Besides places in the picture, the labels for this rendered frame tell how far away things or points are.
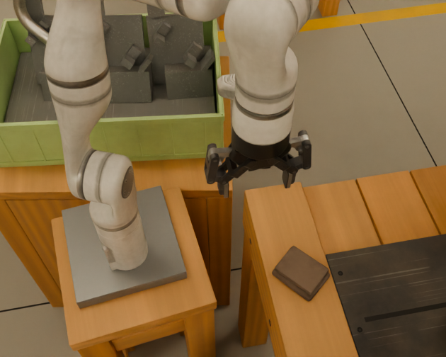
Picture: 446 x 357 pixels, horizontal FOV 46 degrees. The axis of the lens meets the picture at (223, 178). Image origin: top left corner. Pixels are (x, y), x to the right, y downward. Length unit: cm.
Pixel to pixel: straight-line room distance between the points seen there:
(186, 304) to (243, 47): 75
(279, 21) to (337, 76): 237
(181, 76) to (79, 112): 70
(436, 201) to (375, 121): 138
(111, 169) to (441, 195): 81
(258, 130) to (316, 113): 204
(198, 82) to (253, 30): 100
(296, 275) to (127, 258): 36
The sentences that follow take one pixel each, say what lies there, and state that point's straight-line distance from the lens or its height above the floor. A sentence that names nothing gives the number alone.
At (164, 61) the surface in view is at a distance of 153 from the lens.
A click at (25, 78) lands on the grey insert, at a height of 85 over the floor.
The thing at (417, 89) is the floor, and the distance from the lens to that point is 291.
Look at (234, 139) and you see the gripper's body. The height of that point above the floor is 142.
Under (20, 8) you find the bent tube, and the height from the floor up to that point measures 109.
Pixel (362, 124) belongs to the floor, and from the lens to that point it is 266.
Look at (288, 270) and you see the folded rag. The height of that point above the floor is 93.
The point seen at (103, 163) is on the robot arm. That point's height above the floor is 121.
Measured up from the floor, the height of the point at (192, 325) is 74.
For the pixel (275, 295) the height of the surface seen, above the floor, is 90.
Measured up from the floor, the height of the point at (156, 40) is 102.
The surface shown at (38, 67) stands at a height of 90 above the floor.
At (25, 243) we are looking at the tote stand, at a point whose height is 51.
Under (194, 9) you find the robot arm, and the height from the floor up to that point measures 160.
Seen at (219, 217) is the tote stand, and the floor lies 66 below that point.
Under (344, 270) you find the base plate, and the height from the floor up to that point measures 90.
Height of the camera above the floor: 194
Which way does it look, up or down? 55 degrees down
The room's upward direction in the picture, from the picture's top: straight up
